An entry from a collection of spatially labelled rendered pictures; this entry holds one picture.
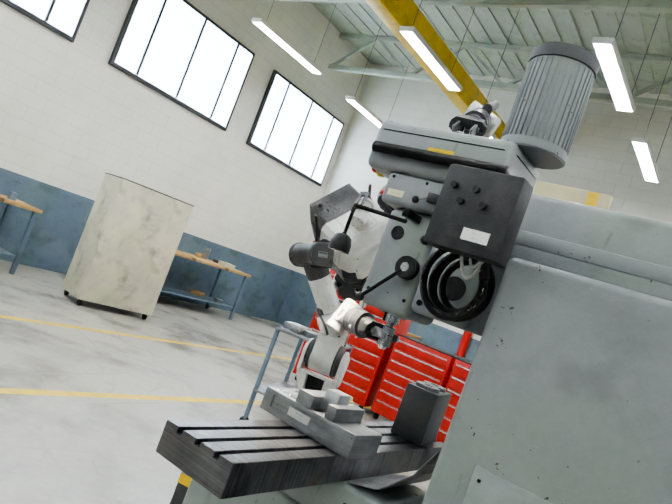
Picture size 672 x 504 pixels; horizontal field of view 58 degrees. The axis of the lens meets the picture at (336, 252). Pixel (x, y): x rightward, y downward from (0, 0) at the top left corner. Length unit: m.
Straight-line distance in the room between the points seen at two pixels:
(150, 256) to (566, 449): 6.94
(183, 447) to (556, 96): 1.36
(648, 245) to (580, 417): 0.46
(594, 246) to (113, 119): 8.87
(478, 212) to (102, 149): 8.76
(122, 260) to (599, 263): 6.75
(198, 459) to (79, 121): 8.50
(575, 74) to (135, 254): 6.63
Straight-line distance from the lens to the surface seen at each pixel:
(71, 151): 9.72
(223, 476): 1.41
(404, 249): 1.86
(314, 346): 2.65
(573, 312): 1.53
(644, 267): 1.65
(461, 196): 1.53
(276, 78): 12.02
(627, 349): 1.51
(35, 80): 9.39
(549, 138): 1.84
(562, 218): 1.72
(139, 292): 8.09
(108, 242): 7.76
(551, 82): 1.90
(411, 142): 1.93
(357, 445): 1.74
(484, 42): 11.73
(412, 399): 2.25
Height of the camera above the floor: 1.35
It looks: 2 degrees up
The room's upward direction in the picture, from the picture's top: 20 degrees clockwise
